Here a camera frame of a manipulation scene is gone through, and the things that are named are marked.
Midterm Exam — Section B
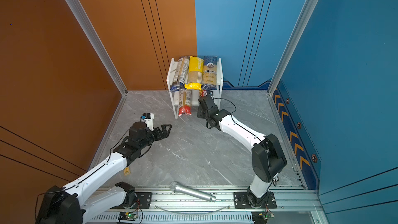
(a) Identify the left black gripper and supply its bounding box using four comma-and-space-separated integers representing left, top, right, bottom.
139, 123, 172, 151

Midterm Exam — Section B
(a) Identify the red-ended clear spaghetti bag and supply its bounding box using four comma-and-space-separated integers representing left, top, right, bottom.
178, 90, 192, 116

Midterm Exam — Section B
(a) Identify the yellow Pastatime spaghetti bag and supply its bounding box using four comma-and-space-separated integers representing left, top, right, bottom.
184, 56, 204, 90

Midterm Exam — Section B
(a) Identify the blue Ankara spaghetti bag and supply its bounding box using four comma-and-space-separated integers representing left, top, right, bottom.
202, 56, 218, 90

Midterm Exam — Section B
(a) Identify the clear labelled spaghetti bag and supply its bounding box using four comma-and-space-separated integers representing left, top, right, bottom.
170, 56, 190, 92

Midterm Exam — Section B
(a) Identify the blue Barilla spaghetti box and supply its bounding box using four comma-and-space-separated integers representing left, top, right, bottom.
199, 89, 208, 97

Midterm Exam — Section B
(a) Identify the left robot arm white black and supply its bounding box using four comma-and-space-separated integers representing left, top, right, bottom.
35, 121, 172, 224

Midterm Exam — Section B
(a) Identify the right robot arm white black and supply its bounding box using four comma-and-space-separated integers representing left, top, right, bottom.
198, 95, 287, 209

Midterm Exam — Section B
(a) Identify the white two-tier metal shelf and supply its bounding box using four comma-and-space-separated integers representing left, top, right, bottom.
166, 58, 224, 119

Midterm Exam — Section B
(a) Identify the small yellow card box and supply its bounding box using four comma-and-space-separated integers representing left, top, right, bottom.
123, 167, 131, 176

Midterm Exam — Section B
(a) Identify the silver microphone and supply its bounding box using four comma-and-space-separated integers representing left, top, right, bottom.
170, 181, 217, 202

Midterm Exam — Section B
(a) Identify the left green circuit board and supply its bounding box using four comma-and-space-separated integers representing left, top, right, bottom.
118, 212, 139, 223

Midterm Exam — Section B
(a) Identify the green circuit board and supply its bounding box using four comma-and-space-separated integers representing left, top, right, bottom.
251, 212, 275, 224
118, 212, 139, 223

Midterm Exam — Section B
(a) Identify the right green circuit board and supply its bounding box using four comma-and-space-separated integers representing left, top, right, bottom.
251, 212, 275, 224

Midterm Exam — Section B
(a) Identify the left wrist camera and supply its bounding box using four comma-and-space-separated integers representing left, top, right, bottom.
140, 113, 154, 131

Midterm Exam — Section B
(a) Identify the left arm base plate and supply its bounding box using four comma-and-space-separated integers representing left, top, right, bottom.
112, 192, 152, 210

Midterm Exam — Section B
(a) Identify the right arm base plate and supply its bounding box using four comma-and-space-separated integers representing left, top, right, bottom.
233, 191, 277, 209

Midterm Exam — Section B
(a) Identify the aluminium front rail frame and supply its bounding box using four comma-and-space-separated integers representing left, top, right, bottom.
89, 186, 329, 224

